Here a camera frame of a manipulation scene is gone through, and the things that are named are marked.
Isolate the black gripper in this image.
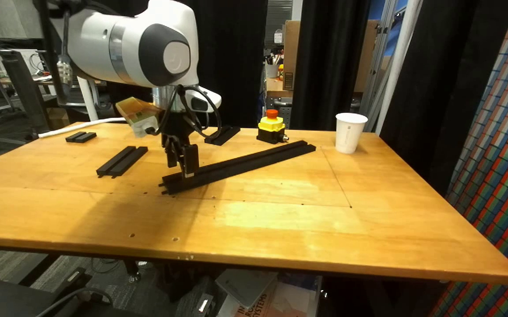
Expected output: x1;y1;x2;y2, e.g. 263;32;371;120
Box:
157;108;205;180

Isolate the yellow red emergency stop button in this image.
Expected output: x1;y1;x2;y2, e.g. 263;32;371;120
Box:
256;108;291;145

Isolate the small black notched block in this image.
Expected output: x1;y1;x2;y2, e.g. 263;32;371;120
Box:
64;130;99;145

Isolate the white slanted beam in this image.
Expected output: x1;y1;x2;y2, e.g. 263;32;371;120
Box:
76;76;101;123

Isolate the cardboard box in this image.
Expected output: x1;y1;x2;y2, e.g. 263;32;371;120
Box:
281;19;304;93

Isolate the white box under table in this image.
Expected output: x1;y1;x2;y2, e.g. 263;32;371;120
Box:
215;268;323;317

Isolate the black office chair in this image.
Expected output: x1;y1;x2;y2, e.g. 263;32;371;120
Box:
0;49;53;160

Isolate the white paper cup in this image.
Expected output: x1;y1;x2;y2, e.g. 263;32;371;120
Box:
334;111;371;155

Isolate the black case under table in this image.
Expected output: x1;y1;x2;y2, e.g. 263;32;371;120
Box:
0;278;58;317

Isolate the white metal pole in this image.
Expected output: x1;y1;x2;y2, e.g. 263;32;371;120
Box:
374;0;427;137

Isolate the colourful patterned panel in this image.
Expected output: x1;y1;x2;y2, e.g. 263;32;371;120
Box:
429;0;508;317

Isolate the flat black rail piece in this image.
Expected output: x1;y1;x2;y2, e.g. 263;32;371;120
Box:
203;123;242;148

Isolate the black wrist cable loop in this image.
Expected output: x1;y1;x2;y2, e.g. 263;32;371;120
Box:
171;85;224;141

